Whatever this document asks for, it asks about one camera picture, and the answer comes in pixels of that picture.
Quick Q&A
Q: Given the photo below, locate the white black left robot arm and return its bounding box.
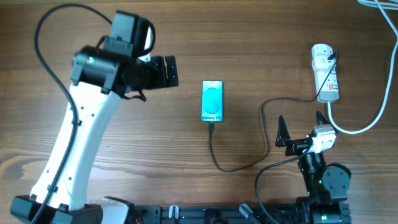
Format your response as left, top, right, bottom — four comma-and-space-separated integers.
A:
10, 11, 178, 223

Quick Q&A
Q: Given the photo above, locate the white power strip cord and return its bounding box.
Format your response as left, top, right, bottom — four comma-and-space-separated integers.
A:
326, 0, 398, 135

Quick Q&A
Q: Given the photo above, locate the white USB charger plug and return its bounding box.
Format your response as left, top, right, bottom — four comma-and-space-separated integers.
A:
312, 55, 336, 71

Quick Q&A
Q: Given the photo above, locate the black USB charging cable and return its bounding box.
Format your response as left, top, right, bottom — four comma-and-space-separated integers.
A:
208, 49, 340, 172

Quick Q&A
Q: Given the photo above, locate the white power strip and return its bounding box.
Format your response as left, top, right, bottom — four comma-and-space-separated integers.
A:
312, 44, 340, 103

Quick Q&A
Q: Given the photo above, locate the blue Galaxy smartphone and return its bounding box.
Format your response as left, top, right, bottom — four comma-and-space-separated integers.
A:
201, 80, 223, 122

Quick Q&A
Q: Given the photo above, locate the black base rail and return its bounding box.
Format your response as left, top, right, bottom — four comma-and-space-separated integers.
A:
130, 203, 352, 224

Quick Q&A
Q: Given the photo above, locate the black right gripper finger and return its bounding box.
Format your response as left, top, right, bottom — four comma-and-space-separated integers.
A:
275, 115, 291, 147
315, 111, 338, 134

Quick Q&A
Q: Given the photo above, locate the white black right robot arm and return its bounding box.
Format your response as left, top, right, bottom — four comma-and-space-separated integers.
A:
254, 111, 351, 223

